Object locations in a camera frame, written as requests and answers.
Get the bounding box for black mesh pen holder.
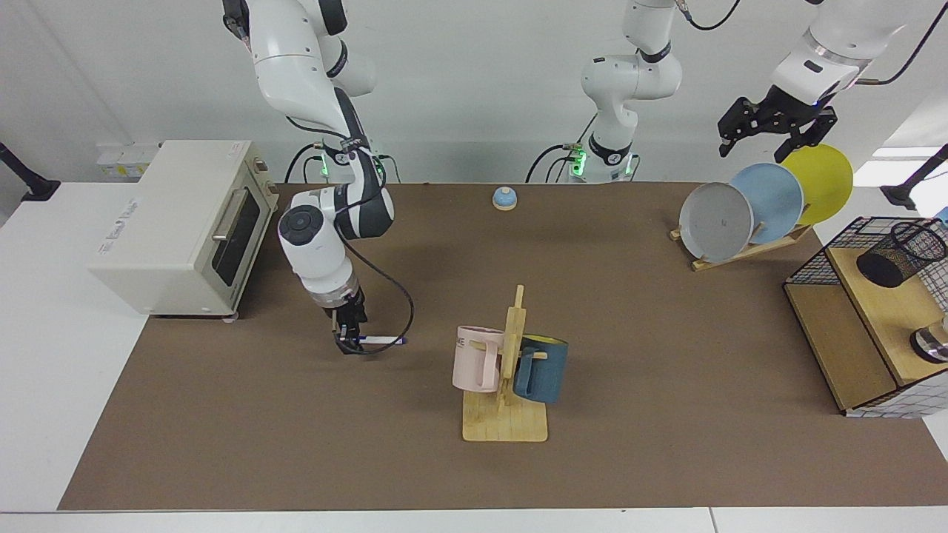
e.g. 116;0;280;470
856;221;948;289

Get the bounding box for yellow plate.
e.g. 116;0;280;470
784;144;854;227

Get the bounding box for light blue plate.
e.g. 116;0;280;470
730;162;805;245

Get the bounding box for grey plate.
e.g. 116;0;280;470
678;181;755;264

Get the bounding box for brown table cloth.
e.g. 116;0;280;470
58;181;948;512

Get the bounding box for wooden plate rack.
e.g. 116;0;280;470
670;222;813;272

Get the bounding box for pink mug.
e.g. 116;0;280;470
452;325;506;393

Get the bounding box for wooden cup stand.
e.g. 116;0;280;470
462;284;550;443

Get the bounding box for pale toaster oven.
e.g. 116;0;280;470
89;139;280;321

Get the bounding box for dark teal mug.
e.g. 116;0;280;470
513;335;570;405

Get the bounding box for silver black round object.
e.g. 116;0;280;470
909;315;948;365

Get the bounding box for white socket box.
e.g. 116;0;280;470
96;143;160;179

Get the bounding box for black arm base cables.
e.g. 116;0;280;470
525;115;597;184
284;143;402;184

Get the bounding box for wire basket with wooden floor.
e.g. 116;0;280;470
784;215;948;419

